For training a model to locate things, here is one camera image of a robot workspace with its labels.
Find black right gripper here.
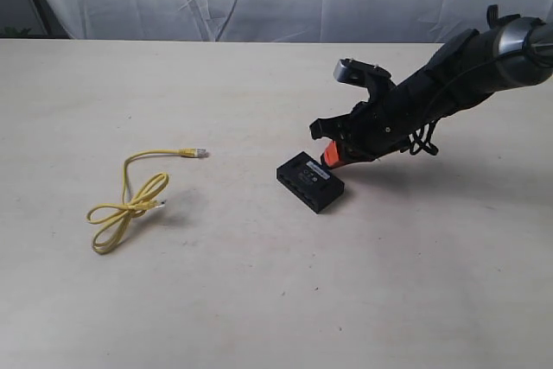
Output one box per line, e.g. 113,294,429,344
309,83,432,170

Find black network switch box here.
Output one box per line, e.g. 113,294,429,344
276,152,345,213

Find yellow ethernet cable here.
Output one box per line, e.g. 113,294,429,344
86,148,210,255

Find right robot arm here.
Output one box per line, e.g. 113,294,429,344
309,4,552,169

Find green plant leaves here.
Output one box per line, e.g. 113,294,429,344
0,27,31,39

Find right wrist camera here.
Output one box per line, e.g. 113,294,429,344
334,58,395,103

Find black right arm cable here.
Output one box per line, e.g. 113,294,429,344
405,120,440,157

